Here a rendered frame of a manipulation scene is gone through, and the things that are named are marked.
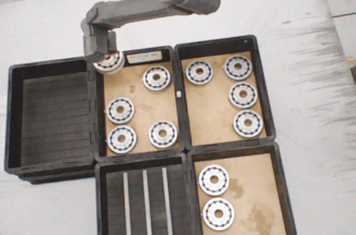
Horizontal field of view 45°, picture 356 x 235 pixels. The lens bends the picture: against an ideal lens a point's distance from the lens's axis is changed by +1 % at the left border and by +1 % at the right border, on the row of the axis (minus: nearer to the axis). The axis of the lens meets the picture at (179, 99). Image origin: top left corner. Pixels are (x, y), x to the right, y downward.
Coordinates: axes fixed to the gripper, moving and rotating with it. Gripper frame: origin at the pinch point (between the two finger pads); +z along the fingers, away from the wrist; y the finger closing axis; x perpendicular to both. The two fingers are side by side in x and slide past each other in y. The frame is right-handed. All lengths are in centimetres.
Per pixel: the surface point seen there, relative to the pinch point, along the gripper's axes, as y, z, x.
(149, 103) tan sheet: 10.2, 22.9, -9.9
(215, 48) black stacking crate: 36.6, 18.2, 6.8
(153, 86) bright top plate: 12.4, 20.1, -4.5
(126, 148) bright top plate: 1.2, 19.6, -26.8
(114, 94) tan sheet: -2.7, 22.8, -4.5
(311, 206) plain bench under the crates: 63, 36, -51
